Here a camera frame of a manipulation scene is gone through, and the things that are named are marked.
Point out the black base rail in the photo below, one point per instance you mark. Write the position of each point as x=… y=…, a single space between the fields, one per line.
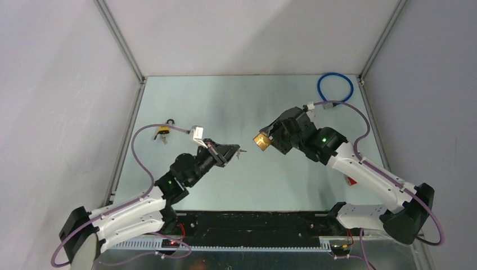
x=256 y=228

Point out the brass padlock silver shackle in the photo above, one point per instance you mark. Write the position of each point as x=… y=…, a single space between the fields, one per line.
x=262 y=141

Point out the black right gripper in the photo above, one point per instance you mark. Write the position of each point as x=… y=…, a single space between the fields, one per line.
x=275 y=133

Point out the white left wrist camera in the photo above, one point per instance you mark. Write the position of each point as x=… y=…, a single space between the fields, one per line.
x=196 y=136

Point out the grey slotted cable duct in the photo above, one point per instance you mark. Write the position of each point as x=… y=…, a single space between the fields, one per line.
x=162 y=244

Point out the blue cable lock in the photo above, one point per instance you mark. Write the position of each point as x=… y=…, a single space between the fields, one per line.
x=334 y=89

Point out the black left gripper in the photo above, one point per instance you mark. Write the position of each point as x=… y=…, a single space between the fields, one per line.
x=221 y=153

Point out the yellow padlock black shackle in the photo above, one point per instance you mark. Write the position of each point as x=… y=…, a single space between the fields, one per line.
x=164 y=130

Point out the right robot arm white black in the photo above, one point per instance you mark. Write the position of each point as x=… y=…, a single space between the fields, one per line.
x=404 y=207

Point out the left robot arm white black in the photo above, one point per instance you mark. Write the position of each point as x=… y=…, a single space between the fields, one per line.
x=150 y=211

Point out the silver key bunch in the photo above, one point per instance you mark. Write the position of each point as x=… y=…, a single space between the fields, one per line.
x=239 y=152

